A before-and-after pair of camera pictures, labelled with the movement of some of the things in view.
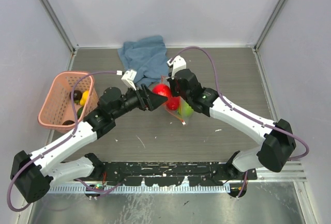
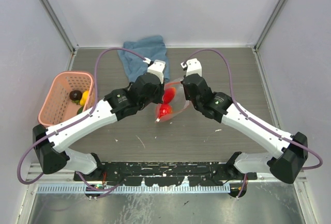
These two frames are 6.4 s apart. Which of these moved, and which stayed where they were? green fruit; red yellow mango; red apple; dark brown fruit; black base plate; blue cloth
Moved: red apple; red yellow mango
Stayed: black base plate; blue cloth; dark brown fruit; green fruit
